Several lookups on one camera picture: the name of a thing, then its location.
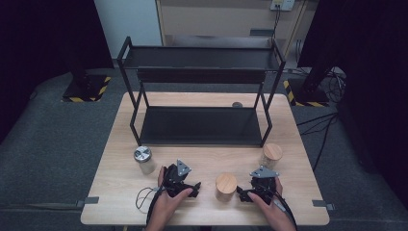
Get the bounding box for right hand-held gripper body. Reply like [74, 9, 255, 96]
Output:
[249, 165, 280, 205]

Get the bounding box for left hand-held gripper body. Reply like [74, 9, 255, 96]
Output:
[162, 159, 193, 197]

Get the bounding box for wooden-lid jar brown contents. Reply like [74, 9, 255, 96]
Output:
[215, 172, 239, 203]

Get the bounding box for metal-lid glass jar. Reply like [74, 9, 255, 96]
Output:
[133, 145, 157, 175]

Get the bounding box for wooden-lid jar pale contents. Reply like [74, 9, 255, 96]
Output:
[260, 142, 284, 170]

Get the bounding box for black metal shelf rack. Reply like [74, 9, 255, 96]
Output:
[115, 36, 287, 148]

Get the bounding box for person's right hand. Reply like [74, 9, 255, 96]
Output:
[248, 177, 287, 222]

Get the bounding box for person's left hand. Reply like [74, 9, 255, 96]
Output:
[153, 167, 194, 215]

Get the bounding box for black stand with striped base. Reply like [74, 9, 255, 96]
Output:
[62, 57, 113, 103]
[283, 59, 335, 108]

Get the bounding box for dark curtain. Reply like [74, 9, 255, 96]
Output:
[297, 0, 408, 201]
[0, 0, 114, 143]

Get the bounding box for beige cabinet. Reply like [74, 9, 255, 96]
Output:
[156, 0, 311, 57]

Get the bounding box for thick black right gripper cable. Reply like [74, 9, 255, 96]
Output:
[265, 185, 298, 231]

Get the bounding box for thick black gripper cable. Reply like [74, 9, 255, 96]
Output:
[265, 185, 298, 231]
[145, 187, 166, 226]

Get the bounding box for thick black left gripper cable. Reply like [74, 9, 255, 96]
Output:
[145, 187, 166, 226]

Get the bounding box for thin grey cable loop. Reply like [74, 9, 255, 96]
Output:
[135, 187, 161, 215]

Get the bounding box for grey metal table bracket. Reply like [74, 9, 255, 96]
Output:
[76, 196, 100, 208]
[312, 199, 336, 212]

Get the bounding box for black floor cables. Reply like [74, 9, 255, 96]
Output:
[296, 112, 339, 171]

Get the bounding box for tangled black cables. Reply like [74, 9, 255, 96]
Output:
[322, 67, 347, 104]

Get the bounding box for black socket cable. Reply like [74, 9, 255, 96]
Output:
[271, 5, 282, 44]

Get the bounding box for white wall socket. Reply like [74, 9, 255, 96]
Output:
[269, 0, 295, 12]

